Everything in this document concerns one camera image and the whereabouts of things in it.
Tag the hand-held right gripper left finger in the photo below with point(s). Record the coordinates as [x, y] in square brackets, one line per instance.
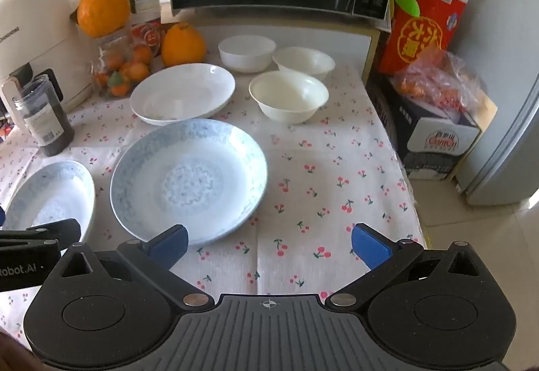
[168, 247]

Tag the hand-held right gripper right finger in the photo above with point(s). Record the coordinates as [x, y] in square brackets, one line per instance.
[370, 247]

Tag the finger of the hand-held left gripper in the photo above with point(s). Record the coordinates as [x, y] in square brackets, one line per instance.
[54, 231]

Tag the blue patterned plate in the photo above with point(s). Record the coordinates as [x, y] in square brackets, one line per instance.
[50, 198]
[189, 181]

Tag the plain white plate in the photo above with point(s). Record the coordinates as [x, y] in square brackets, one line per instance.
[181, 93]

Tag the bright white bowl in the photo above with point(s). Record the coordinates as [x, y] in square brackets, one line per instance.
[246, 53]

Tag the stack of white bowls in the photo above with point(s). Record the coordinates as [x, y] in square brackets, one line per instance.
[147, 2]

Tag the cherry print tablecloth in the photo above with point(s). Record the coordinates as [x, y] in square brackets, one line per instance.
[320, 186]

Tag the clear jar with dark contents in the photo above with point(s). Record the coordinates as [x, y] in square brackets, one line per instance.
[44, 118]

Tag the dark printed cardboard box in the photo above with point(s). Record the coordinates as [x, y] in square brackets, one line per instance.
[425, 143]

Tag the grey refrigerator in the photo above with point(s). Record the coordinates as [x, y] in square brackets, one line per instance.
[501, 152]

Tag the cream white bowl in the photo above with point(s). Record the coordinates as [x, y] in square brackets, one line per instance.
[303, 61]
[288, 95]

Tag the glass jar of small oranges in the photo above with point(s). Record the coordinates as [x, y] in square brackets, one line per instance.
[122, 68]

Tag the plastic bag of small oranges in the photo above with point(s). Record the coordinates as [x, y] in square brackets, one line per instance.
[442, 85]

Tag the white air fryer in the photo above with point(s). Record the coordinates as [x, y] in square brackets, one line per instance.
[38, 38]

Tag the wooden cabinet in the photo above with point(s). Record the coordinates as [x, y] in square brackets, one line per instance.
[358, 40]

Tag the red snack packet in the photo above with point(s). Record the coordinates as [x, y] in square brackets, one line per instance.
[149, 34]

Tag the large orange with leaves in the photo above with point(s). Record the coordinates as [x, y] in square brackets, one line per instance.
[103, 9]

